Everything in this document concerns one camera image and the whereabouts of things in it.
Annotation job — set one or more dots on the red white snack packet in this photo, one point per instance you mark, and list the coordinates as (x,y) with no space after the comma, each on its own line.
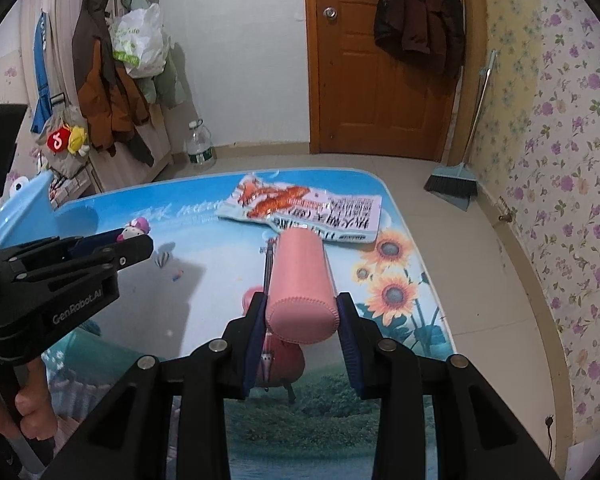
(330,210)

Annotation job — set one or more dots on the red round plush charm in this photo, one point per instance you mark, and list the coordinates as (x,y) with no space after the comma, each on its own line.
(58,140)

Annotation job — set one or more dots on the person's left hand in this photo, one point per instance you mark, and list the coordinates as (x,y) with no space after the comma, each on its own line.
(37,410)

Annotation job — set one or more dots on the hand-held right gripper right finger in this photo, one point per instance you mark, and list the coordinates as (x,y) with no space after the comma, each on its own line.
(352,355)

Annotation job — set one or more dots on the large clear water bottle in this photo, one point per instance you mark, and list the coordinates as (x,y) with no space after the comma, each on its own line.
(201,147)

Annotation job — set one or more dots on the brass wall fitting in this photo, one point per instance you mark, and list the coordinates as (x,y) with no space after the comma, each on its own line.
(505,215)

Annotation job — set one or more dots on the white round camera device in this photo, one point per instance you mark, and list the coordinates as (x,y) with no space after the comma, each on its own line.
(17,187)

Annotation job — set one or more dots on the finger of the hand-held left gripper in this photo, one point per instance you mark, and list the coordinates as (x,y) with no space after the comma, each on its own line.
(125,255)
(95,245)

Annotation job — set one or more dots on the dark brown hanging jacket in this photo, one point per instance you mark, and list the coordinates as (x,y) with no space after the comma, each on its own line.
(420,20)

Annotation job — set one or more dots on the light blue plastic basin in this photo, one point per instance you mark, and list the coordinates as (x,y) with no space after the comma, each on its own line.
(40,215)

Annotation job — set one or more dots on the pink cylindrical case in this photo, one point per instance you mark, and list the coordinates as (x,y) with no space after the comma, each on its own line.
(300,285)

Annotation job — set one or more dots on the brown orange hanging jacket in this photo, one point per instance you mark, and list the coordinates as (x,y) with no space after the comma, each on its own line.
(95,95)

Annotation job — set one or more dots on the yellow plush charm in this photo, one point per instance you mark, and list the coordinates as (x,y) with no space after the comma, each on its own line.
(78,139)

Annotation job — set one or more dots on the brown wooden door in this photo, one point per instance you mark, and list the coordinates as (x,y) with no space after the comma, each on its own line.
(360,85)

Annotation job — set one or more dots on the blue fabric bag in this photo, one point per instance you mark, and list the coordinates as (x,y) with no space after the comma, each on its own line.
(41,70)

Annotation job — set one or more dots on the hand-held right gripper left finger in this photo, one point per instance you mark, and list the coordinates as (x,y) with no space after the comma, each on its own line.
(252,355)

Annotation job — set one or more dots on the grey shoulder bag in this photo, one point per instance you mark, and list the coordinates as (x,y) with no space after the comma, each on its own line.
(60,165)

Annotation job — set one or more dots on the scenery printed desktop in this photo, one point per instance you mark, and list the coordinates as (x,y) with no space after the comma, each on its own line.
(205,270)

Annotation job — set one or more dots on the blue broom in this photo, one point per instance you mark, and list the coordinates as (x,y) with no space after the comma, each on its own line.
(450,185)

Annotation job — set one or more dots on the white green plastic bag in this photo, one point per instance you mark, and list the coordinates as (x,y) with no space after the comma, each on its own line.
(140,40)

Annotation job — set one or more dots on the blue dustpan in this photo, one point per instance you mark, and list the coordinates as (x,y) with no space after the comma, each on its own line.
(462,202)

